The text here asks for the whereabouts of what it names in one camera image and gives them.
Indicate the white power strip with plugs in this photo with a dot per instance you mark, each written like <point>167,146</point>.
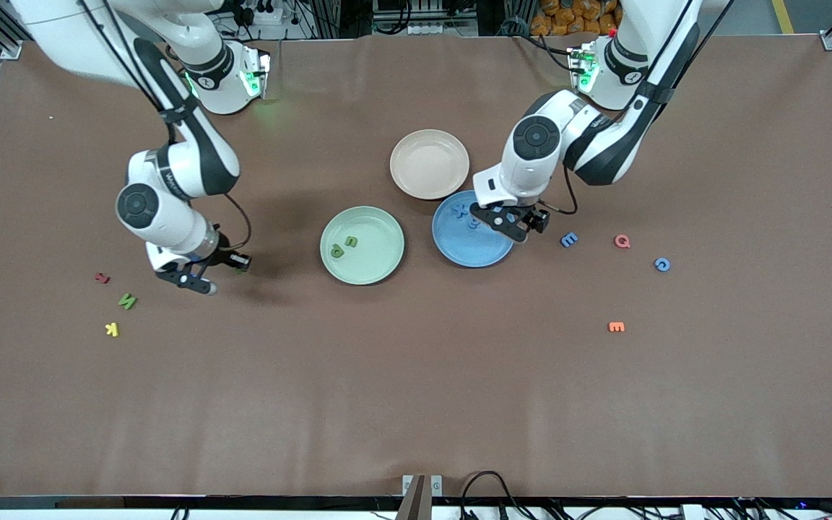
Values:
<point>271,18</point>

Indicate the orange letter E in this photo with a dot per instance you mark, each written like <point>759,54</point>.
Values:
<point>616,327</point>

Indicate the brown table cover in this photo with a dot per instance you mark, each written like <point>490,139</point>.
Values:
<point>416,375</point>

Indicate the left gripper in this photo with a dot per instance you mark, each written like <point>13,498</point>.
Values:
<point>534,216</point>

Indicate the blue letter X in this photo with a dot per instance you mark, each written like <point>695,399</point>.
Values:
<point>461,210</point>

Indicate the green round plate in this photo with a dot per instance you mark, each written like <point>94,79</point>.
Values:
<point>376,253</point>

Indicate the blue round plate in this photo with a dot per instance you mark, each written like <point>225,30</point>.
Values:
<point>470,249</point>

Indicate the beige round plate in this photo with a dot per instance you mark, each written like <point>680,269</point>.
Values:
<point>430,165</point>

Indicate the bag of orange fruit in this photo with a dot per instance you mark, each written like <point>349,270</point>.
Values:
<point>568,14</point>

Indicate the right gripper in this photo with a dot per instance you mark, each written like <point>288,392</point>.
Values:
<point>227,256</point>

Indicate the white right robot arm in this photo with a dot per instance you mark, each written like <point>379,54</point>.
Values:
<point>76,36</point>

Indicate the yellow letter K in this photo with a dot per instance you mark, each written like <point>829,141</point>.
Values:
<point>112,329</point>

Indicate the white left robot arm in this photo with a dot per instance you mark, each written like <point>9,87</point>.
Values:
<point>665,43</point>

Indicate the long white power strip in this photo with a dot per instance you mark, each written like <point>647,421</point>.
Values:
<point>430,29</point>

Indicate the red letter Q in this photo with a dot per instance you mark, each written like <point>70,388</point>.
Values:
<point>622,241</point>

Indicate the green letter N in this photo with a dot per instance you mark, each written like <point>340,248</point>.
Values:
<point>127,301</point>

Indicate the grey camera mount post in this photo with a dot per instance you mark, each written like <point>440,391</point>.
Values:
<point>416,498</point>

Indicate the black table edge strip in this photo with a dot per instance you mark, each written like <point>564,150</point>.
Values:
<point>243,503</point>

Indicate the green letter P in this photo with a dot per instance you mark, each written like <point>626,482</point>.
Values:
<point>337,250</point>

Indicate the blue letter E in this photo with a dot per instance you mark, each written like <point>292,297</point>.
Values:
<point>568,239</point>

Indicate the red letter J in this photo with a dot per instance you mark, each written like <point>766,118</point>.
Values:
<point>102,277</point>

